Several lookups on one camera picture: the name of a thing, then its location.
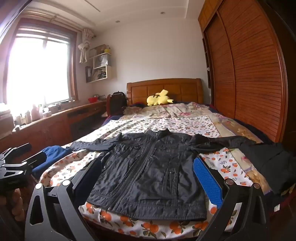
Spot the floral quilt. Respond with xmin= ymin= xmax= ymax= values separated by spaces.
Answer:
xmin=122 ymin=102 xmax=264 ymax=144

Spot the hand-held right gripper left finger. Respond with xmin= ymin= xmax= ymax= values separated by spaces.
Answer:
xmin=24 ymin=158 xmax=103 ymax=241

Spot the white wall shelf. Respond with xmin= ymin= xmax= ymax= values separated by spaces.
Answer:
xmin=85 ymin=45 xmax=112 ymax=83

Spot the black jacket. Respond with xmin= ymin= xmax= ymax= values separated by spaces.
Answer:
xmin=69 ymin=128 xmax=256 ymax=220

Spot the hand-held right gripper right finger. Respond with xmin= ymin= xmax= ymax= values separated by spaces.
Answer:
xmin=193 ymin=156 xmax=271 ymax=241

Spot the window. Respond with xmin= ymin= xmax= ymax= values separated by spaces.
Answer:
xmin=0 ymin=19 xmax=78 ymax=109

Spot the wooden wardrobe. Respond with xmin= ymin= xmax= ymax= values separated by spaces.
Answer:
xmin=198 ymin=0 xmax=288 ymax=143

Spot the orange print bed sheet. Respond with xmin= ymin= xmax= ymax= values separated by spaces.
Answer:
xmin=39 ymin=115 xmax=273 ymax=239

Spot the black backpack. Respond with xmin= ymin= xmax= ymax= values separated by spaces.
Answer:
xmin=107 ymin=91 xmax=127 ymax=115

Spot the wooden desk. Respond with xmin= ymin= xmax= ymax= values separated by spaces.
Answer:
xmin=0 ymin=101 xmax=108 ymax=153

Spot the black cloth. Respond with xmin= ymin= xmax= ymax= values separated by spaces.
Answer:
xmin=240 ymin=142 xmax=296 ymax=195

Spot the pink bottle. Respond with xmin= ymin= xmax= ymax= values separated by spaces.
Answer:
xmin=31 ymin=104 xmax=41 ymax=121

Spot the tied white curtain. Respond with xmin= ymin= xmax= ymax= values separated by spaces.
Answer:
xmin=78 ymin=28 xmax=95 ymax=63

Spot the wooden bed headboard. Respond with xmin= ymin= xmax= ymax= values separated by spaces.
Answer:
xmin=126 ymin=78 xmax=204 ymax=106

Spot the person's left hand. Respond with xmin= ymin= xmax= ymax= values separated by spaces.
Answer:
xmin=9 ymin=192 xmax=25 ymax=222

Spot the yellow plush toy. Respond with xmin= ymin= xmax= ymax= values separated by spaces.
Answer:
xmin=146 ymin=89 xmax=174 ymax=106

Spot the blue cloth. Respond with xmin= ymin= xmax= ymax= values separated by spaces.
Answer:
xmin=31 ymin=146 xmax=73 ymax=179

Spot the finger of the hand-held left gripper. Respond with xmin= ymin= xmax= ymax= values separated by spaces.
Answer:
xmin=0 ymin=143 xmax=31 ymax=163
xmin=23 ymin=152 xmax=47 ymax=169

